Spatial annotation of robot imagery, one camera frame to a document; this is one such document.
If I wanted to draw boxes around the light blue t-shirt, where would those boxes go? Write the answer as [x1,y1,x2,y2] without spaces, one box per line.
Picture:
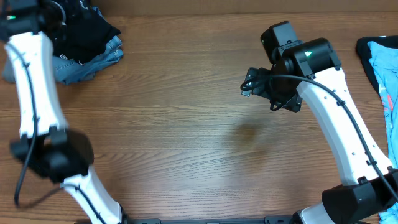
[366,40,398,224]

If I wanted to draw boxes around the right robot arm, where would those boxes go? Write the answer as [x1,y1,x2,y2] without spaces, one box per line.
[241,37,397,223]

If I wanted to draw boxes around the folded grey garment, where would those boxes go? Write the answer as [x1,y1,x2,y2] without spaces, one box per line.
[2,58,16,83]

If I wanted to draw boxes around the folded blue denim jeans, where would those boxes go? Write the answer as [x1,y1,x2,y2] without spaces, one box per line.
[53,7,124,85]

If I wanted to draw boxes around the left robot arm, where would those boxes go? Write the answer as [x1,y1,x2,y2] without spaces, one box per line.
[1,0,129,223]

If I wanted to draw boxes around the black garment under blue shirt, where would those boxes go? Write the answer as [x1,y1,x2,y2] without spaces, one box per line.
[356,35,397,93]

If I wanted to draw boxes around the black polo shirt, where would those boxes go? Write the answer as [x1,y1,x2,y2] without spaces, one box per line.
[50,0,121,64]

